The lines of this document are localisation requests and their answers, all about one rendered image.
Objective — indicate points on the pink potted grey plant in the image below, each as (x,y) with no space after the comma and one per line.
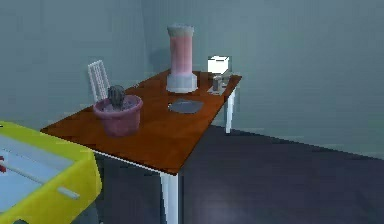
(118,115)

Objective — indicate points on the grey flat plate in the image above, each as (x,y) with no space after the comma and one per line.
(185,106)

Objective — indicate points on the brown table with white legs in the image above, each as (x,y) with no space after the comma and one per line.
(163,140)

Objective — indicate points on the white box lamp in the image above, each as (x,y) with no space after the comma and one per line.
(218,66)

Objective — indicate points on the tall pink white vase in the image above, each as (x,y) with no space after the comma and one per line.
(181,60)

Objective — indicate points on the yellow foosball table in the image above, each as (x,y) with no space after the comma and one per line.
(43,173)

